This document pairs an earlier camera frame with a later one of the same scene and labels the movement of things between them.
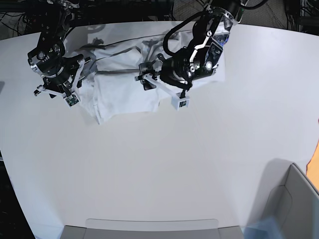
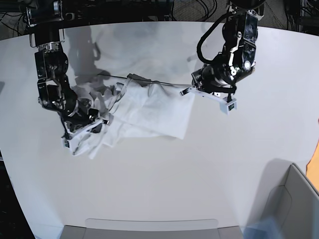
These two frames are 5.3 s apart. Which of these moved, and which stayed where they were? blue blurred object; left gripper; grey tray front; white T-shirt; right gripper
Moved: white T-shirt; left gripper; right gripper
Stayed: grey tray front; blue blurred object
